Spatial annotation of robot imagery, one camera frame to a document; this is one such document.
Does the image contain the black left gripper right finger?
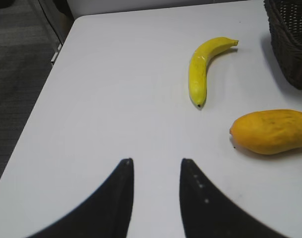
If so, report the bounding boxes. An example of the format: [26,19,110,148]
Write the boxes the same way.
[181,158,282,238]

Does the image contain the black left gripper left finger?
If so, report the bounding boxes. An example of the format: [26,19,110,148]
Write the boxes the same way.
[32,158,134,238]

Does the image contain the dark woven wicker basket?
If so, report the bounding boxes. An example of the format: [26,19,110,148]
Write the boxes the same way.
[264,0,302,90]

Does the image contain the orange yellow mango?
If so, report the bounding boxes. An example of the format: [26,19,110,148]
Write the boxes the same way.
[230,109,302,155]

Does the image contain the yellow banana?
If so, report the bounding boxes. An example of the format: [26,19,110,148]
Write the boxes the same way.
[188,37,239,108]

